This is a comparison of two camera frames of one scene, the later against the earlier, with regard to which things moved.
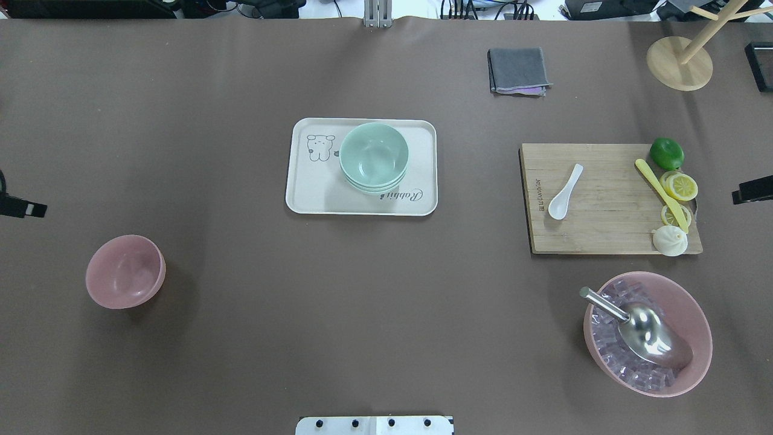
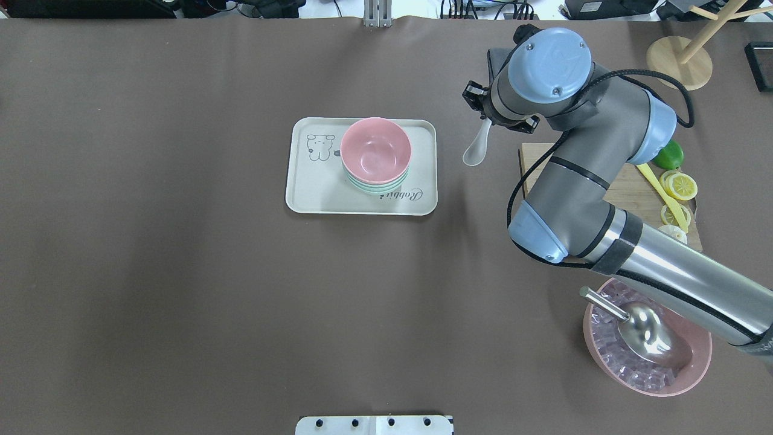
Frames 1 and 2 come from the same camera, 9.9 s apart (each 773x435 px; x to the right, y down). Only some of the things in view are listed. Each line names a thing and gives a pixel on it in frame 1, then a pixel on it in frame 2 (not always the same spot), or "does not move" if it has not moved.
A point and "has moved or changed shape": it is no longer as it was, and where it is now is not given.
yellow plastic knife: [670, 202] does not move
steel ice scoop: [647, 331] does not move
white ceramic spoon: [558, 206] has moved or changed shape
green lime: [667, 153] does not move
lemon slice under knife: [668, 219] does not move
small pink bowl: [125, 272] -> [375, 150]
